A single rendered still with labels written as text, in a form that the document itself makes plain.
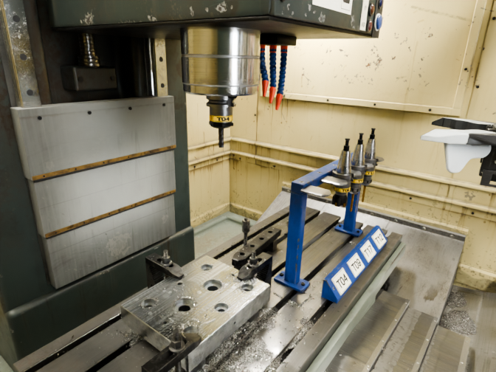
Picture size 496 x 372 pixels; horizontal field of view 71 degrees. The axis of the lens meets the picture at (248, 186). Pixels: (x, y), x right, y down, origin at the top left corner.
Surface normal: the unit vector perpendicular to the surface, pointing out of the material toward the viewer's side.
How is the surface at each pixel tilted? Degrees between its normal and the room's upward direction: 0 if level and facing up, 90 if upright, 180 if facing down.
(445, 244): 24
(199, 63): 90
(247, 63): 90
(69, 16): 90
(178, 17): 113
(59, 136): 90
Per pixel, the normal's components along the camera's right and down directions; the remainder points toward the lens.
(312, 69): -0.61, 0.26
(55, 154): 0.79, 0.24
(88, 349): 0.03, -0.94
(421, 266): -0.22, -0.75
